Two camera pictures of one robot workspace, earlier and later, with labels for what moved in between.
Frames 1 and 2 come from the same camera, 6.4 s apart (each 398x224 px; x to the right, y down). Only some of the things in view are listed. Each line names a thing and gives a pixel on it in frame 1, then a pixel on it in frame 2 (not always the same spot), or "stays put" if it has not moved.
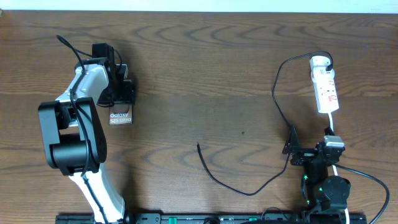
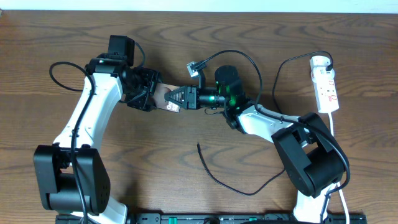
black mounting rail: x=219 y=218 stays put
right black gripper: x=304 y=154 to x=191 y=97
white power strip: x=324 y=89 stays put
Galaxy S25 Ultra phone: x=120 y=114 to x=158 y=98
